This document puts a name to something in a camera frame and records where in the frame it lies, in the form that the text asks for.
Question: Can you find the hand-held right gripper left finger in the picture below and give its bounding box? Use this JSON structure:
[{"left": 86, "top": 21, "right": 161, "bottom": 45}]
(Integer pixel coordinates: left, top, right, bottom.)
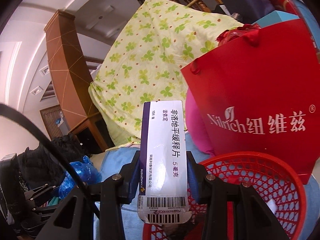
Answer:
[{"left": 36, "top": 150, "right": 142, "bottom": 240}]

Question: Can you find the white purple medicine box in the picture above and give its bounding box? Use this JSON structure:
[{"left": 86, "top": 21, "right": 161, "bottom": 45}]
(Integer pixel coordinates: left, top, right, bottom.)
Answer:
[{"left": 137, "top": 100, "right": 193, "bottom": 224}]

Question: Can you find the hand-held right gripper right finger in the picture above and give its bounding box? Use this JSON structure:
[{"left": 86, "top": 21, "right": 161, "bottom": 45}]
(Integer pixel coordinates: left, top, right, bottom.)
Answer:
[{"left": 186, "top": 151, "right": 275, "bottom": 240}]

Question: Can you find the light blue cloth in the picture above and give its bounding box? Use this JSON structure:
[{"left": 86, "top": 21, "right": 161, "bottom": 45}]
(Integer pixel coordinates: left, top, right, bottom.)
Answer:
[{"left": 92, "top": 137, "right": 320, "bottom": 240}]

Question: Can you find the red paper gift bag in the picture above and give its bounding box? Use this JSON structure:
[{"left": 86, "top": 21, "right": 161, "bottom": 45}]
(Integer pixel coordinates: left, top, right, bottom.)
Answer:
[{"left": 180, "top": 19, "right": 320, "bottom": 185}]

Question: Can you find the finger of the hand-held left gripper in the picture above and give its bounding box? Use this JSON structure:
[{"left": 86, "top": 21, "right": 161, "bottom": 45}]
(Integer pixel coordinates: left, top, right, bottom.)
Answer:
[
  {"left": 26, "top": 197, "right": 59, "bottom": 214},
  {"left": 24, "top": 183, "right": 62, "bottom": 200}
]

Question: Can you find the black cable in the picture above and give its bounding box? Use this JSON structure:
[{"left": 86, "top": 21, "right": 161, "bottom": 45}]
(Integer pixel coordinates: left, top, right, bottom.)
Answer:
[{"left": 0, "top": 102, "right": 103, "bottom": 220}]

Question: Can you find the dark wooden cabinet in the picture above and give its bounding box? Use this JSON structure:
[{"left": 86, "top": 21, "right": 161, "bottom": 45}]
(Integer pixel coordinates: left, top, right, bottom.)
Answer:
[{"left": 69, "top": 116, "right": 118, "bottom": 155}]

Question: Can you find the brown wooden arch panel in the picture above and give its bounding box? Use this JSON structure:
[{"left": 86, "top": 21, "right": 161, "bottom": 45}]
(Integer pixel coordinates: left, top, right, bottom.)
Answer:
[{"left": 44, "top": 9, "right": 100, "bottom": 120}]

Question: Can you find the black ruffled cloth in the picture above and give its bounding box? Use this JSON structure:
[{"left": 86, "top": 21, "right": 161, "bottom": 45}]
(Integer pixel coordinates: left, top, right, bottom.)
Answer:
[{"left": 15, "top": 134, "right": 93, "bottom": 188}]

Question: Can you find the green clover print quilt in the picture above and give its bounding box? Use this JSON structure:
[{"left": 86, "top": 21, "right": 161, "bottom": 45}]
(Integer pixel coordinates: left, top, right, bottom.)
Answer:
[{"left": 89, "top": 0, "right": 247, "bottom": 147}]

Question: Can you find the wooden lattice door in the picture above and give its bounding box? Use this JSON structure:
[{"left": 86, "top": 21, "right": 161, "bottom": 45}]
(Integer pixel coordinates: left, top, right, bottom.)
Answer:
[{"left": 40, "top": 105, "right": 70, "bottom": 143}]

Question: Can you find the red plastic mesh basket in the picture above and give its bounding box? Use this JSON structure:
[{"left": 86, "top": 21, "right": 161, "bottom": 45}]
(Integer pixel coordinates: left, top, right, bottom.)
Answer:
[{"left": 142, "top": 154, "right": 307, "bottom": 240}]

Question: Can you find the small white packet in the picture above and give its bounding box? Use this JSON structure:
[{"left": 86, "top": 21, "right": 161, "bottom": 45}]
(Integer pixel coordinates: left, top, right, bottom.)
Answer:
[{"left": 268, "top": 199, "right": 278, "bottom": 216}]

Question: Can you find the blue plastic bag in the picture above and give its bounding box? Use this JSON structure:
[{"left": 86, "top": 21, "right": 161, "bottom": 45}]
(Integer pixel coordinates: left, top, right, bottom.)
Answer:
[{"left": 59, "top": 155, "right": 102, "bottom": 200}]

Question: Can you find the red plastic bag with knot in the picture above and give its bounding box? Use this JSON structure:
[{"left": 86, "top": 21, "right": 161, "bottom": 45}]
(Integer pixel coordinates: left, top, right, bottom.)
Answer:
[{"left": 216, "top": 24, "right": 260, "bottom": 47}]

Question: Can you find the teal cardboard box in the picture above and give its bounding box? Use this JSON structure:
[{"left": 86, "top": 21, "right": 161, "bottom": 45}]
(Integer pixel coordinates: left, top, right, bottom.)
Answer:
[{"left": 252, "top": 10, "right": 300, "bottom": 27}]

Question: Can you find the navy backpack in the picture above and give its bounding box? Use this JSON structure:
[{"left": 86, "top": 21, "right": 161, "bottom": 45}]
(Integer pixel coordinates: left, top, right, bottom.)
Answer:
[{"left": 217, "top": 0, "right": 270, "bottom": 20}]

